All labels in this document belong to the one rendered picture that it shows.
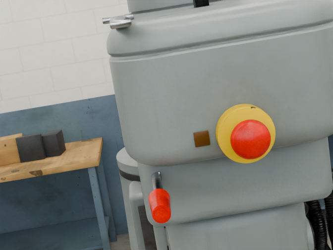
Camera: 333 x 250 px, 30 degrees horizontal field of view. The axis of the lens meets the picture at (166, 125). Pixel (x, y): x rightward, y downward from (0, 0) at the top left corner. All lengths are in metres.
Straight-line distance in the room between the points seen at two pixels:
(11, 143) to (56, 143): 0.34
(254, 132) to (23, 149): 4.16
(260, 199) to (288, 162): 0.06
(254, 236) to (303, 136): 0.21
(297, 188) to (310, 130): 0.13
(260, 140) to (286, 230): 0.26
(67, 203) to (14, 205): 0.45
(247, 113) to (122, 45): 0.15
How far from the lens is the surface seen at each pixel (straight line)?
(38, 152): 4.71
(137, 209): 1.30
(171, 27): 0.64
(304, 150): 0.78
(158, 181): 0.72
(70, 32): 5.09
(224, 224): 0.83
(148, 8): 1.03
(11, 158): 4.79
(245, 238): 0.84
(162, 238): 1.03
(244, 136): 0.61
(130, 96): 0.66
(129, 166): 1.39
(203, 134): 0.65
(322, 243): 1.19
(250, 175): 0.78
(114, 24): 0.58
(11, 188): 5.37
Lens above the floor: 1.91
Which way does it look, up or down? 12 degrees down
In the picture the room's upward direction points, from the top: 9 degrees counter-clockwise
